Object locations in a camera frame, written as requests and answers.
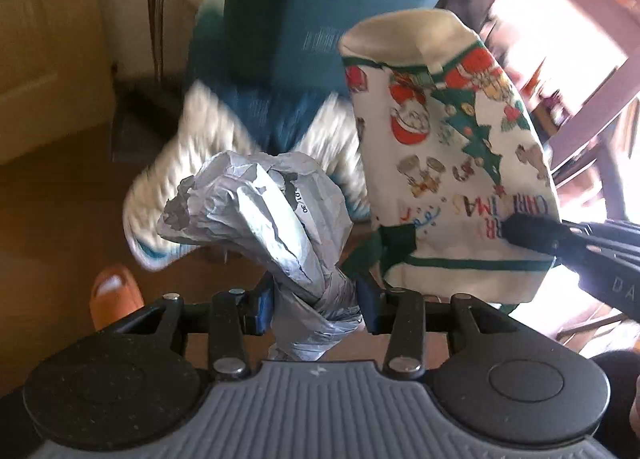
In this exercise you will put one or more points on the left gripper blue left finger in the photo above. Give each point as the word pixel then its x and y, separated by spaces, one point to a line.
pixel 232 315

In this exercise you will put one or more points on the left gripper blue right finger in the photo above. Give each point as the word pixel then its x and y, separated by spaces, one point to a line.
pixel 400 314

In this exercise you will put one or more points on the teal white zigzag quilt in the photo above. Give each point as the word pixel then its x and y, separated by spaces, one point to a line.
pixel 238 121

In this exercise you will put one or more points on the beige wooden door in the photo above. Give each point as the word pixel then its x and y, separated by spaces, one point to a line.
pixel 55 72

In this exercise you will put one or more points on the chrome pole stand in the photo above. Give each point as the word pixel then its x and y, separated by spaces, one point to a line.
pixel 148 94

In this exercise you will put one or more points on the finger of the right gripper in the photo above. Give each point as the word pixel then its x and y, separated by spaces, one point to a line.
pixel 537 233

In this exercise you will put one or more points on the grey paper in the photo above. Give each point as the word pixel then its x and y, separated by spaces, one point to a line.
pixel 284 213

